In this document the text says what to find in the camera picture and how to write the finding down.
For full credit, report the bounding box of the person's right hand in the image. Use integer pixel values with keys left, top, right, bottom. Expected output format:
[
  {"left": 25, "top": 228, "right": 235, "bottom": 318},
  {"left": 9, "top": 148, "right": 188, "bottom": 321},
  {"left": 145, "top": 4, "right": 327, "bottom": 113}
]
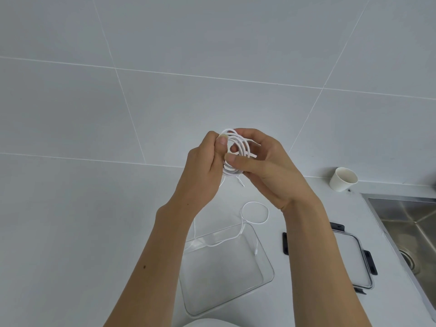
[{"left": 226, "top": 128, "right": 321, "bottom": 212}]

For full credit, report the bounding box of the person's left hand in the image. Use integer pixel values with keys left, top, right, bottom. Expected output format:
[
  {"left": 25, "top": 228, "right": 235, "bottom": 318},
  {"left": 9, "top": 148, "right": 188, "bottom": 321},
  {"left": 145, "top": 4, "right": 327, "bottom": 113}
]
[{"left": 159, "top": 130, "right": 230, "bottom": 216}]

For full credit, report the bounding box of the white cable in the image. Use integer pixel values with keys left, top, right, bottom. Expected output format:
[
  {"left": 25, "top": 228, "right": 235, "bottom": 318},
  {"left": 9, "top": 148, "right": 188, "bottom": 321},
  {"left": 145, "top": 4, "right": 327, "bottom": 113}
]
[{"left": 184, "top": 127, "right": 271, "bottom": 259}]

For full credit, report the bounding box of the person's left forearm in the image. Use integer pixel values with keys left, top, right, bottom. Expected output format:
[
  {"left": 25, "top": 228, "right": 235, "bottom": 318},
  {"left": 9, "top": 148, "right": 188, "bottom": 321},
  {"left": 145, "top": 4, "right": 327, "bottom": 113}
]
[{"left": 102, "top": 207, "right": 197, "bottom": 327}]

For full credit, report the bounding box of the person's right forearm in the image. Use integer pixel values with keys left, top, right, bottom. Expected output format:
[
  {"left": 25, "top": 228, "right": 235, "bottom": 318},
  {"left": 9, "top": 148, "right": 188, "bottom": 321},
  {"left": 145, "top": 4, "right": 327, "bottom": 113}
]
[{"left": 281, "top": 197, "right": 376, "bottom": 327}]

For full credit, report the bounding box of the white paper cup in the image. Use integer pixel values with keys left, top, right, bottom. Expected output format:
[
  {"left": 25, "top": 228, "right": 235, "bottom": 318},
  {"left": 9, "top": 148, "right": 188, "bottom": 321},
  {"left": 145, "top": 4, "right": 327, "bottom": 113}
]
[{"left": 329, "top": 167, "right": 359, "bottom": 193}]

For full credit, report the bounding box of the clear rectangular container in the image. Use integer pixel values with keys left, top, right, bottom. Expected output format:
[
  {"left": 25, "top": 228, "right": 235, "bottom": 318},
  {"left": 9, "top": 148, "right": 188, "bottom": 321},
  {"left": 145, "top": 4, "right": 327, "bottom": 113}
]
[{"left": 178, "top": 223, "right": 275, "bottom": 317}]

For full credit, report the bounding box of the container lid with black clips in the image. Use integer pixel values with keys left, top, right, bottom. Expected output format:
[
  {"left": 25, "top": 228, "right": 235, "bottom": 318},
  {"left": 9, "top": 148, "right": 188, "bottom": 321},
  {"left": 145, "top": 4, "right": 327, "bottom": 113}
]
[{"left": 282, "top": 222, "right": 378, "bottom": 295}]

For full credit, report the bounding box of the white rounded object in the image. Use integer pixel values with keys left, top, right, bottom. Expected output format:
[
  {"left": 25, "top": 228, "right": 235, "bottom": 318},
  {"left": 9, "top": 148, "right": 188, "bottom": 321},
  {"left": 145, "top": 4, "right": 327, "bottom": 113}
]
[{"left": 182, "top": 317, "right": 246, "bottom": 327}]

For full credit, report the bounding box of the stainless steel sink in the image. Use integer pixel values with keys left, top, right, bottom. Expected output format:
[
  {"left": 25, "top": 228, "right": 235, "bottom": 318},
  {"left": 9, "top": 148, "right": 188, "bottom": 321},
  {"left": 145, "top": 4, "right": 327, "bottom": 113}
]
[{"left": 361, "top": 193, "right": 436, "bottom": 301}]

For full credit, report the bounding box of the metal sink drain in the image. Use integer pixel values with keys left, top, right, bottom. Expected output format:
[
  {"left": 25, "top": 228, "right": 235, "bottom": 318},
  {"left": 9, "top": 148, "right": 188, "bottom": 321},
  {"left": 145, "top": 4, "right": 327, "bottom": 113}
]
[{"left": 398, "top": 248, "right": 421, "bottom": 271}]

